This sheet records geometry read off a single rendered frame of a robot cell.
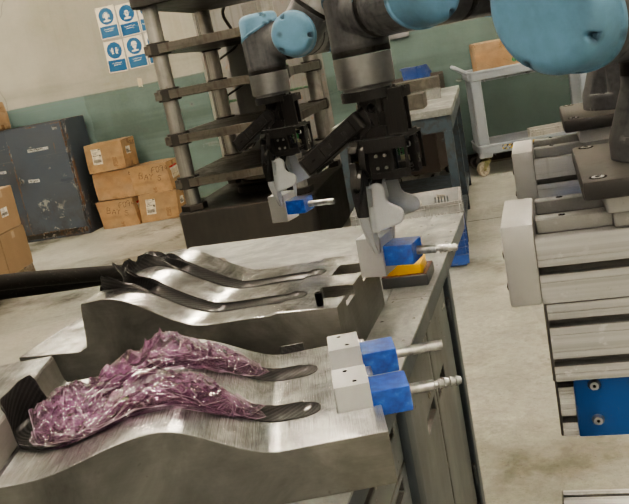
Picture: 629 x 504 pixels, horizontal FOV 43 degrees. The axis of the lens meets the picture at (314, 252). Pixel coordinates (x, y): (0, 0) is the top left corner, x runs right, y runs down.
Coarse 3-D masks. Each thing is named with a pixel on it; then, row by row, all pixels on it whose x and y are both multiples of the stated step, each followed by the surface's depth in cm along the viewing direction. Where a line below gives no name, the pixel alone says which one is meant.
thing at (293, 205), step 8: (288, 192) 160; (272, 200) 159; (288, 200) 158; (296, 200) 157; (304, 200) 157; (312, 200) 158; (320, 200) 157; (328, 200) 156; (272, 208) 159; (280, 208) 159; (288, 208) 158; (296, 208) 158; (304, 208) 157; (312, 208) 160; (272, 216) 160; (280, 216) 159; (288, 216) 159; (296, 216) 162
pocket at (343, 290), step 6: (324, 288) 114; (330, 288) 113; (336, 288) 113; (342, 288) 113; (348, 288) 113; (324, 294) 114; (330, 294) 114; (336, 294) 113; (342, 294) 113; (348, 294) 113; (354, 294) 112; (348, 300) 110
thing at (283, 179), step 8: (280, 160) 155; (272, 168) 155; (280, 168) 155; (280, 176) 155; (288, 176) 154; (272, 184) 155; (280, 184) 155; (288, 184) 155; (272, 192) 156; (280, 192) 157; (280, 200) 157
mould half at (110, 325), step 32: (192, 256) 133; (352, 256) 127; (128, 288) 116; (192, 288) 121; (224, 288) 124; (256, 288) 122; (288, 288) 117; (320, 288) 113; (96, 320) 114; (128, 320) 112; (160, 320) 111; (192, 320) 111; (224, 320) 109; (256, 320) 107; (288, 320) 106; (320, 320) 104; (352, 320) 110; (32, 352) 120; (64, 352) 117; (96, 352) 115
